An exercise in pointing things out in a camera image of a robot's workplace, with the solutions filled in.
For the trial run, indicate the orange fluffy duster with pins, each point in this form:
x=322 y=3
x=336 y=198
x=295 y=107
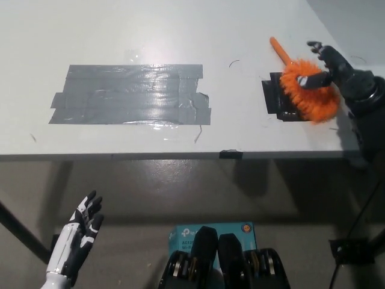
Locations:
x=312 y=102

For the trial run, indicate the black metal table leg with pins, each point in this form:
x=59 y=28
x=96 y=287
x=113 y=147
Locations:
x=24 y=233

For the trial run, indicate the teal router cardboard box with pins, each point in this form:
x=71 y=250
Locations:
x=185 y=238

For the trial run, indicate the black tape square patch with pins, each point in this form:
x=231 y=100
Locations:
x=273 y=96

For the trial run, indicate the black floor plate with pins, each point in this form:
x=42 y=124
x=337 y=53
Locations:
x=352 y=250

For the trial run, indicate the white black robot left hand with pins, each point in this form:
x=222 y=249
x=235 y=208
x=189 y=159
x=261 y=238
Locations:
x=76 y=234

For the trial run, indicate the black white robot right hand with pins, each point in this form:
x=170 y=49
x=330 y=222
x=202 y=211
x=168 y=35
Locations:
x=335 y=64

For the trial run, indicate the grey duct tape patch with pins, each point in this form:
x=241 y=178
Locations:
x=129 y=96

